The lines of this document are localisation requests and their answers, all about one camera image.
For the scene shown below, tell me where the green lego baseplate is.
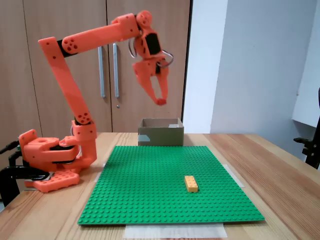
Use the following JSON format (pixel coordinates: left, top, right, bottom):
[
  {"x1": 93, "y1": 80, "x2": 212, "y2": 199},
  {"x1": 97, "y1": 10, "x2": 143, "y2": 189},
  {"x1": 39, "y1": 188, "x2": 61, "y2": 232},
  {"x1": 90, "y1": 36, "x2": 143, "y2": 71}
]
[{"x1": 77, "y1": 145, "x2": 266, "y2": 226}]

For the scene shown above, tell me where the white board panel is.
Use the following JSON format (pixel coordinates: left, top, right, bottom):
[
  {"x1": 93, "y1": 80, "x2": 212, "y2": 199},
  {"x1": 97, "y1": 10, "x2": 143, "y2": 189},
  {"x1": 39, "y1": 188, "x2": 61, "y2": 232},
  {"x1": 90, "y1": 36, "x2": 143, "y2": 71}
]
[{"x1": 291, "y1": 0, "x2": 320, "y2": 129}]

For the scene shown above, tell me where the brown wooden cabinet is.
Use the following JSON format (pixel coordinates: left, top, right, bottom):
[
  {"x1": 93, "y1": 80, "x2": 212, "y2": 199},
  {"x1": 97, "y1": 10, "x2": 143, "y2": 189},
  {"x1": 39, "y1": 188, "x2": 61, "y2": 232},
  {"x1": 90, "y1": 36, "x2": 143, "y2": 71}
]
[{"x1": 0, "y1": 0, "x2": 194, "y2": 151}]

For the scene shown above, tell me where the black base cable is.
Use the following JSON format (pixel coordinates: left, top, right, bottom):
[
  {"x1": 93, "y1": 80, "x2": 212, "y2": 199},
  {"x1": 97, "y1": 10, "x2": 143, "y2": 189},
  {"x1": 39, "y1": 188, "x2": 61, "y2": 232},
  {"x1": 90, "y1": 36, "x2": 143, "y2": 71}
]
[
  {"x1": 8, "y1": 149, "x2": 25, "y2": 167},
  {"x1": 0, "y1": 141, "x2": 21, "y2": 155}
]

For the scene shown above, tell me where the open cardboard box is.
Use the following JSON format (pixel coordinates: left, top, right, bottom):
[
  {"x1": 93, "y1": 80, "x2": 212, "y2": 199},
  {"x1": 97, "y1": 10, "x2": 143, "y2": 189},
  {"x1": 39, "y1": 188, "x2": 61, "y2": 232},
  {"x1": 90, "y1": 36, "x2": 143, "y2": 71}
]
[{"x1": 137, "y1": 117, "x2": 185, "y2": 147}]

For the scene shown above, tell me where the silver cabinet door handle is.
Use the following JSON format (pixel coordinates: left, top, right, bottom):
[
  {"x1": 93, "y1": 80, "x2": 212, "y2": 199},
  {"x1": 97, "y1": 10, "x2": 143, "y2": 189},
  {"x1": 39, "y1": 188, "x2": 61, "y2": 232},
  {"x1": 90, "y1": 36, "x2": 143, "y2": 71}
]
[
  {"x1": 112, "y1": 43, "x2": 120, "y2": 99},
  {"x1": 97, "y1": 45, "x2": 106, "y2": 99}
]

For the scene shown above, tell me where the narrow translucent tape strip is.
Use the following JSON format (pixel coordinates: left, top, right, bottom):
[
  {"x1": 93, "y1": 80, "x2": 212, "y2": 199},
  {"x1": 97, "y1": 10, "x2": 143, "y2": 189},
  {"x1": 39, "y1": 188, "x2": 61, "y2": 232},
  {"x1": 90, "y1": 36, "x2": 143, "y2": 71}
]
[
  {"x1": 93, "y1": 163, "x2": 107, "y2": 184},
  {"x1": 224, "y1": 163, "x2": 246, "y2": 189}
]

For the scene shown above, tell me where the black table clamp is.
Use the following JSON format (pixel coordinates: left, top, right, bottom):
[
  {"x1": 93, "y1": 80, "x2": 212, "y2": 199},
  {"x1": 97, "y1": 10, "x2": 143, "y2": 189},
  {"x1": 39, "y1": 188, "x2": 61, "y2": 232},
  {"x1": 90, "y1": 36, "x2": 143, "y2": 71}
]
[{"x1": 0, "y1": 164, "x2": 51, "y2": 208}]

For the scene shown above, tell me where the yellow lego block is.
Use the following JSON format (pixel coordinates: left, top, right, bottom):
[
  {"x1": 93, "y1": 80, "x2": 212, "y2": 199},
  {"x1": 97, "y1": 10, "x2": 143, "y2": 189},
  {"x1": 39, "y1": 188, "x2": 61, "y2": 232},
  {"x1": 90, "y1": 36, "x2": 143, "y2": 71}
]
[{"x1": 184, "y1": 175, "x2": 200, "y2": 194}]

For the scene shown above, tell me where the wide translucent tape strip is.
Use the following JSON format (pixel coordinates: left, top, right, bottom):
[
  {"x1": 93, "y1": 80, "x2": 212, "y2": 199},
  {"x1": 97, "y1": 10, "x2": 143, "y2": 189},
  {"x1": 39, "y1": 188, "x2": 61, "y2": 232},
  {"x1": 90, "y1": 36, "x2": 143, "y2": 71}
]
[{"x1": 124, "y1": 222, "x2": 228, "y2": 240}]

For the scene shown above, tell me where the black stand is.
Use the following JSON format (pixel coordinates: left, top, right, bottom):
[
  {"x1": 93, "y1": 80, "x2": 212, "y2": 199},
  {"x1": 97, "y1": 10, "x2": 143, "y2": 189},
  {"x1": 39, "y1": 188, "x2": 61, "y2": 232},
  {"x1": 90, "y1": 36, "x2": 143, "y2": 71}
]
[{"x1": 293, "y1": 87, "x2": 320, "y2": 171}]

